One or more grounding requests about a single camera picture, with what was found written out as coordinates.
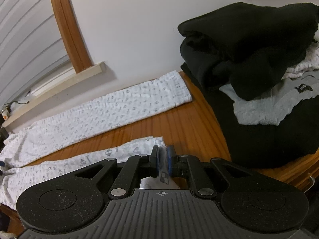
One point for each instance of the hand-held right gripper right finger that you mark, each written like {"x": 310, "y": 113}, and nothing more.
{"x": 170, "y": 163}

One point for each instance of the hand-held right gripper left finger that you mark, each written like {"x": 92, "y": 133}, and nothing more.
{"x": 156, "y": 163}

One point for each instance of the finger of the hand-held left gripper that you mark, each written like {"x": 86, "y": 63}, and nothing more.
{"x": 2, "y": 163}

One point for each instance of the white patterned pants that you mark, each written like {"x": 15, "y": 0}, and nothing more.
{"x": 99, "y": 114}

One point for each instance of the bottle with orange label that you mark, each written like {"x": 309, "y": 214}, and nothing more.
{"x": 5, "y": 114}

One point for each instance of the large black garment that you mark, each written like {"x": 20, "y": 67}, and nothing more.
{"x": 249, "y": 144}

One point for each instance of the grey garment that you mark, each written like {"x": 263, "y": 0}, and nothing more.
{"x": 261, "y": 109}

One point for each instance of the grey window blind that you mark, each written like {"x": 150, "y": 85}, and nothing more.
{"x": 25, "y": 29}

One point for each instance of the white dotted garment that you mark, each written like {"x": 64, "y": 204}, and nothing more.
{"x": 304, "y": 64}

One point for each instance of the wooden window frame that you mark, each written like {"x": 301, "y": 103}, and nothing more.
{"x": 69, "y": 29}

